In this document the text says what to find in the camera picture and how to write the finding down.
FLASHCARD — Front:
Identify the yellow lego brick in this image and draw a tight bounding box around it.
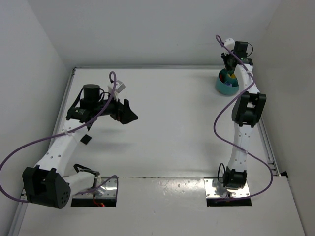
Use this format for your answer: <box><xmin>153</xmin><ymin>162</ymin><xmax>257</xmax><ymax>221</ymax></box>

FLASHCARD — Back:
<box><xmin>227</xmin><ymin>73</ymin><xmax>237</xmax><ymax>81</ymax></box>

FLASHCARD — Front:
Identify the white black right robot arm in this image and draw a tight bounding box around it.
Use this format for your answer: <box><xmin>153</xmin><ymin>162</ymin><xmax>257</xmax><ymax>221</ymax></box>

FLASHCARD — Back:
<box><xmin>221</xmin><ymin>38</ymin><xmax>266</xmax><ymax>190</ymax></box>

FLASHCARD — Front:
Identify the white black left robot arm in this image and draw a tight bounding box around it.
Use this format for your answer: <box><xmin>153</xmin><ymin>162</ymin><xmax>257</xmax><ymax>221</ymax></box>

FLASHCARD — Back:
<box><xmin>22</xmin><ymin>81</ymin><xmax>138</xmax><ymax>209</ymax></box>

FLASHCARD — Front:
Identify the teal divided round container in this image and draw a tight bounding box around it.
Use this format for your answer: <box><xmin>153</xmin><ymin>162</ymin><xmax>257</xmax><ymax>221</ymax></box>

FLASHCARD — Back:
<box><xmin>215</xmin><ymin>69</ymin><xmax>239</xmax><ymax>96</ymax></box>

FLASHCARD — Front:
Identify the black lego brick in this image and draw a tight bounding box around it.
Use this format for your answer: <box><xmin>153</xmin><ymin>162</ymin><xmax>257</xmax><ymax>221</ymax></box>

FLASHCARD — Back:
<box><xmin>80</xmin><ymin>134</ymin><xmax>92</xmax><ymax>145</ymax></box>

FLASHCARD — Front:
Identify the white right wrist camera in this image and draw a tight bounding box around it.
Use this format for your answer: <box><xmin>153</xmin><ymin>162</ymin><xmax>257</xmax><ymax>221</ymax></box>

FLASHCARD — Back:
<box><xmin>223</xmin><ymin>38</ymin><xmax>235</xmax><ymax>51</ymax></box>

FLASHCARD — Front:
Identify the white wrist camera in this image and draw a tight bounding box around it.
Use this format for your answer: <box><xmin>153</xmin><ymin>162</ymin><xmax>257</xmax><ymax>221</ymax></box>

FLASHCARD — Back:
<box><xmin>107</xmin><ymin>80</ymin><xmax>126</xmax><ymax>94</ymax></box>
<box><xmin>223</xmin><ymin>38</ymin><xmax>235</xmax><ymax>51</ymax></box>

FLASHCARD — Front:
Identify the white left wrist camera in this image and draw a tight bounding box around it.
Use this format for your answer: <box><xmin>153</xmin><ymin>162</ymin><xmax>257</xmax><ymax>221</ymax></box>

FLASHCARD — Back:
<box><xmin>107</xmin><ymin>80</ymin><xmax>126</xmax><ymax>94</ymax></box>

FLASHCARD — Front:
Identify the left arm base cable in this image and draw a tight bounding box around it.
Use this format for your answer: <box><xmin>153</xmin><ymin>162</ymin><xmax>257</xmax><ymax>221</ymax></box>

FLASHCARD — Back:
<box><xmin>73</xmin><ymin>163</ymin><xmax>101</xmax><ymax>182</ymax></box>

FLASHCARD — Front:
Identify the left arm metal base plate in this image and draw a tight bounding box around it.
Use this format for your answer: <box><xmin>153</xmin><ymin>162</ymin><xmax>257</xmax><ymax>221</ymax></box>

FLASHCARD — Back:
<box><xmin>73</xmin><ymin>175</ymin><xmax>119</xmax><ymax>200</ymax></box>

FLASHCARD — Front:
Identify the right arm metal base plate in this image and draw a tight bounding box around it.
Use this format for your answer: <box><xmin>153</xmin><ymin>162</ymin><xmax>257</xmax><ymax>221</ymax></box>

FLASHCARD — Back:
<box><xmin>204</xmin><ymin>178</ymin><xmax>250</xmax><ymax>199</ymax></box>

